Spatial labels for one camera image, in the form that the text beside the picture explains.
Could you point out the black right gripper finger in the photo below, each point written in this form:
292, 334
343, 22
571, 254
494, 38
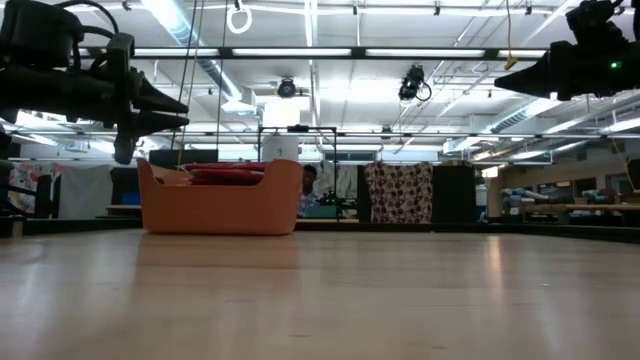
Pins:
537, 77

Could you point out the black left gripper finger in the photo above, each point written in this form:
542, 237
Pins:
155, 124
155, 100

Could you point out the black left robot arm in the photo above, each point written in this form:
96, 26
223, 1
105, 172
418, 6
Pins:
35, 35

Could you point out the black monitor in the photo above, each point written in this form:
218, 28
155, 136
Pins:
182, 160

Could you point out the grey hanging cloth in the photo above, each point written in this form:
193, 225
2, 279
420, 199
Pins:
85, 192

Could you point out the floral curtain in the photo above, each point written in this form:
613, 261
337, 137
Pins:
340, 182
30, 182

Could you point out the orange plastic basket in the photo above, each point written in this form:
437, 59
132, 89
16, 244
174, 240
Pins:
220, 210

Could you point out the black chair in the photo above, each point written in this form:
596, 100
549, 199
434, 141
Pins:
22, 192

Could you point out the white cylindrical bin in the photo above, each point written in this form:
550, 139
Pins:
280, 148

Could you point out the round black ceiling lamp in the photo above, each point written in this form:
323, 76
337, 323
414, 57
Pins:
286, 88

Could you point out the wooden workbench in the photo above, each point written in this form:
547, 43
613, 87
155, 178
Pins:
580, 206

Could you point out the black cabinet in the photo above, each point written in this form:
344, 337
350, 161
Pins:
455, 195

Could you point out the person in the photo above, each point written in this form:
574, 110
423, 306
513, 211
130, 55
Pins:
309, 187

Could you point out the black table rim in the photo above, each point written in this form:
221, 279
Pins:
450, 227

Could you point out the brown patterned cloth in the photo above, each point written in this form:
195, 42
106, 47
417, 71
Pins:
397, 192

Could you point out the small black tripod device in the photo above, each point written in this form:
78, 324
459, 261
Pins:
331, 201

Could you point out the silver ceiling air duct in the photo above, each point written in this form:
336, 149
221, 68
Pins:
200, 50

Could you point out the black ceiling camera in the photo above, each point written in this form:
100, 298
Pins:
412, 82

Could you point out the black metal frame stand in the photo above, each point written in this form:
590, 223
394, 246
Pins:
297, 130

